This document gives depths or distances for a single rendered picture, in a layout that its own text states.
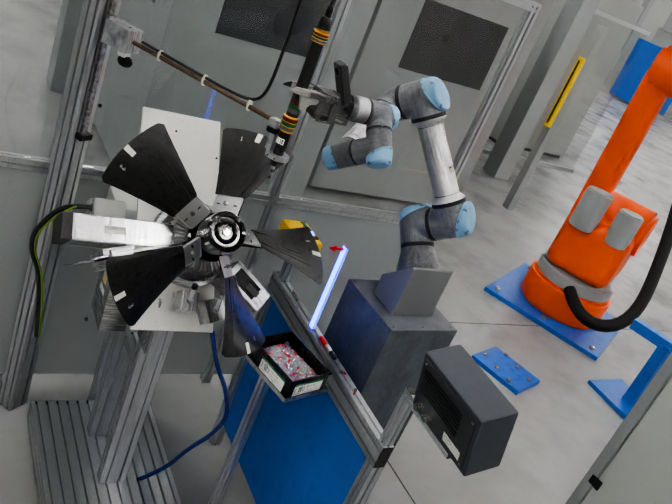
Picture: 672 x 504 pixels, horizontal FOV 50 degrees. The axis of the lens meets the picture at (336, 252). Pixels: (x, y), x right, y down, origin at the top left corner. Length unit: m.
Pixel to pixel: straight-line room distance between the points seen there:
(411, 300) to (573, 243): 3.22
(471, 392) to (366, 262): 1.68
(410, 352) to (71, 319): 1.37
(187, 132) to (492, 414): 1.29
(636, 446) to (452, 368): 1.59
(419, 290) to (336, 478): 0.67
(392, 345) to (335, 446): 0.38
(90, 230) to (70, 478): 1.06
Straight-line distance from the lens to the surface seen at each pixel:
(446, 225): 2.43
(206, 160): 2.39
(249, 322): 2.15
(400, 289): 2.43
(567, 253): 5.60
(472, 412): 1.76
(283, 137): 2.01
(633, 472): 3.35
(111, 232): 2.11
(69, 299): 3.01
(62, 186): 2.57
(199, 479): 3.04
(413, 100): 2.39
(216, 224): 2.05
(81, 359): 3.22
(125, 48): 2.31
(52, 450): 2.89
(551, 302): 5.65
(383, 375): 2.51
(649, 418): 3.27
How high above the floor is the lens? 2.12
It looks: 24 degrees down
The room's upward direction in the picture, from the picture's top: 23 degrees clockwise
